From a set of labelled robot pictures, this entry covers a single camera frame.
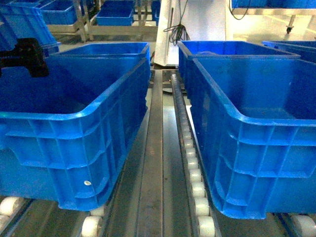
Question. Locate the far right blue crate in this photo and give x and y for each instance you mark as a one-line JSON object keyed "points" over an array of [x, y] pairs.
{"points": [[306, 49]]}

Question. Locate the blue crate behind middle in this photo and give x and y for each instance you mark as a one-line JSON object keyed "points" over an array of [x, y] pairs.
{"points": [[139, 50]]}

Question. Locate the tilted blue crate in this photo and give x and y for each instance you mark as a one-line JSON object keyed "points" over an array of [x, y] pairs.
{"points": [[18, 22]]}

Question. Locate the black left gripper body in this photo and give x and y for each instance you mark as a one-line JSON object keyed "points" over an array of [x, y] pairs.
{"points": [[26, 53]]}

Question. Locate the blue crate behind right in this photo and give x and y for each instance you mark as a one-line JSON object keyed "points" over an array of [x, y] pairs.
{"points": [[189, 50]]}

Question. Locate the far background blue bin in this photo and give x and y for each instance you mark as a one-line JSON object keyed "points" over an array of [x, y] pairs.
{"points": [[116, 13]]}

